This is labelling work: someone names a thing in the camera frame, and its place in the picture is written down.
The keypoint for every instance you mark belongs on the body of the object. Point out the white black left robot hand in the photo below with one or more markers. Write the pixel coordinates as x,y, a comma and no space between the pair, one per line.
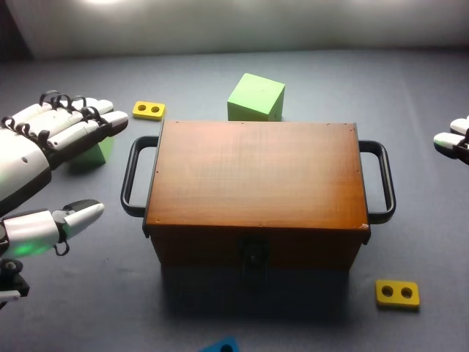
22,161

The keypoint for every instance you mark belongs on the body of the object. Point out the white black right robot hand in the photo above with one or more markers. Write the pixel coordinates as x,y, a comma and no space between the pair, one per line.
452,141

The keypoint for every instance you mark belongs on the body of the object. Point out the green rough foam cube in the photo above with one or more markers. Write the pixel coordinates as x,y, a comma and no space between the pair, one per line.
93,154

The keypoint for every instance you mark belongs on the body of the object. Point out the yellow two-hole block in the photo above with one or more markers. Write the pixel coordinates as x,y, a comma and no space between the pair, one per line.
397,295
148,109

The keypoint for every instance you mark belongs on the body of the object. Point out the grey table cloth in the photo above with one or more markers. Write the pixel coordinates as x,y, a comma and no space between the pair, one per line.
73,293

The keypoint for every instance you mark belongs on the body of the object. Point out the light green smooth cube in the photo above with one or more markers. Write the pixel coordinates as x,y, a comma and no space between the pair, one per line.
256,97

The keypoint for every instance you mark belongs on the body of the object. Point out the blue block with hole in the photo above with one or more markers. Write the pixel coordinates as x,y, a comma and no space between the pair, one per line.
220,346

